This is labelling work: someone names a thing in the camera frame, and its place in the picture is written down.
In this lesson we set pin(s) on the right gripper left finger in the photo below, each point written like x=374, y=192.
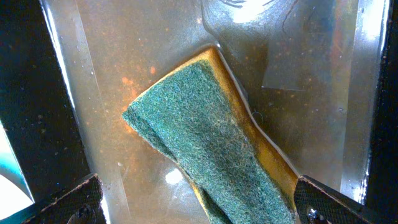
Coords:
x=77, y=203

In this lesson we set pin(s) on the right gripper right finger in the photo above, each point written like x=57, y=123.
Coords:
x=318, y=203

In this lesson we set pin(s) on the white plate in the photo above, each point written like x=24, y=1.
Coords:
x=12, y=198

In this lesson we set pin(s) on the green yellow sponge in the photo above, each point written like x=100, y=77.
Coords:
x=195, y=116

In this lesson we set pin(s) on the teal plastic tray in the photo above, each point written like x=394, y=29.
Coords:
x=10, y=167

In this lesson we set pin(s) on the black water tray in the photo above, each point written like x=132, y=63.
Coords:
x=319, y=79

